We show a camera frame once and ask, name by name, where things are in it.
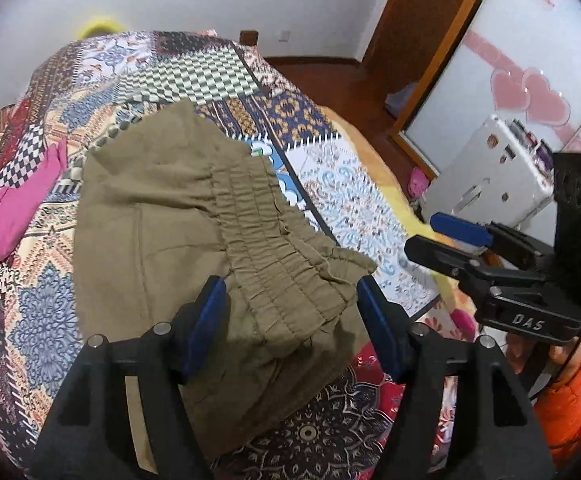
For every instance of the olive green pants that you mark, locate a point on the olive green pants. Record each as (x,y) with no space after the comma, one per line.
(170,220)

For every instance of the white suitcase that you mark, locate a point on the white suitcase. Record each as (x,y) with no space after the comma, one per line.
(490,180)

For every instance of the pink garment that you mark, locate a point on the pink garment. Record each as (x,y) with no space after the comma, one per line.
(10,210)

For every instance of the person's right forearm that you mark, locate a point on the person's right forearm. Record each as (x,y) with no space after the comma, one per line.
(568,400)

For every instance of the wooden bedpost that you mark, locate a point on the wooden bedpost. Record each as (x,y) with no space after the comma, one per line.
(249,37)

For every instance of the brown wooden door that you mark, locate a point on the brown wooden door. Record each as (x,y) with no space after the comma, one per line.
(400,25)

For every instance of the yellow foam tube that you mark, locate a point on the yellow foam tube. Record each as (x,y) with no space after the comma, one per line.
(98,26)

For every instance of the grey-blue cloth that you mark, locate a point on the grey-blue cloth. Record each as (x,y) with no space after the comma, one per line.
(401,101)

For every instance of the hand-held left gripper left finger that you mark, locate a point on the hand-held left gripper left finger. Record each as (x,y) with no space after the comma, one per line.
(205,320)

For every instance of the small pink object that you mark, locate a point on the small pink object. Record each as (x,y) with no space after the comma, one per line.
(418,182)

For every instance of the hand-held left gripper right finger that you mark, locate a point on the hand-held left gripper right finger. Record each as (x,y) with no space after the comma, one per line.
(380,330)

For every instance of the wardrobe sliding door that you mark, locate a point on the wardrobe sliding door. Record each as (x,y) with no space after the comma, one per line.
(510,25)

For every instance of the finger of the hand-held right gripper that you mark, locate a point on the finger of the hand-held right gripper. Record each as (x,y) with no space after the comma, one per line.
(458,227)
(435,255)

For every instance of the patchwork patterned blanket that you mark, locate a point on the patchwork patterned blanket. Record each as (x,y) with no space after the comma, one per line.
(205,75)

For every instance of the white wall outlet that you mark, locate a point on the white wall outlet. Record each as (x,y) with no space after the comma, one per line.
(284,36)

